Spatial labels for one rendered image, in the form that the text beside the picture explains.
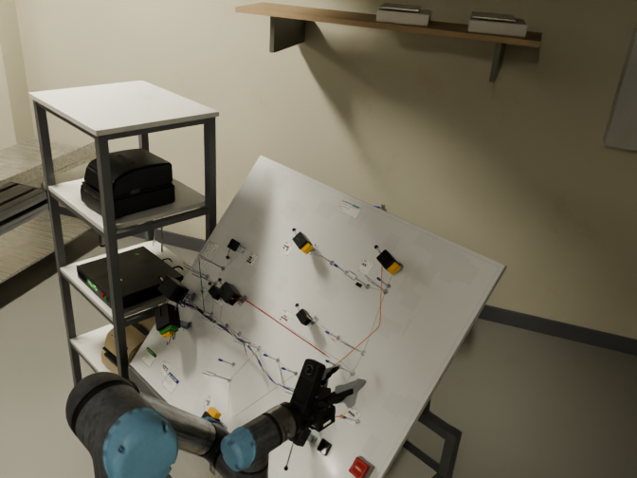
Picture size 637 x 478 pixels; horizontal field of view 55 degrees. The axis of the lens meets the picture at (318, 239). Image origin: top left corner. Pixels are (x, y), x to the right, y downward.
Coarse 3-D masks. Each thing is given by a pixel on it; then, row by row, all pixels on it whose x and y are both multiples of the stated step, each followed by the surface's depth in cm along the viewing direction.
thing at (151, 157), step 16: (96, 160) 242; (112, 160) 240; (128, 160) 239; (144, 160) 241; (160, 160) 244; (96, 176) 237; (112, 176) 231; (128, 176) 232; (144, 176) 237; (160, 176) 242; (96, 192) 236; (128, 192) 234; (144, 192) 240; (160, 192) 245; (96, 208) 237; (128, 208) 237; (144, 208) 242
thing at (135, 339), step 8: (144, 320) 282; (152, 320) 282; (112, 328) 277; (128, 328) 275; (136, 328) 275; (144, 328) 275; (112, 336) 274; (128, 336) 271; (136, 336) 271; (144, 336) 271; (104, 344) 277; (112, 344) 273; (128, 344) 268; (136, 344) 267; (104, 352) 276; (112, 352) 273; (128, 352) 266; (136, 352) 266; (104, 360) 277; (112, 360) 270; (128, 360) 265; (112, 368) 273
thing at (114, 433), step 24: (120, 384) 102; (96, 408) 97; (120, 408) 96; (144, 408) 97; (96, 432) 95; (120, 432) 93; (144, 432) 93; (168, 432) 96; (96, 456) 95; (120, 456) 91; (144, 456) 94; (168, 456) 97
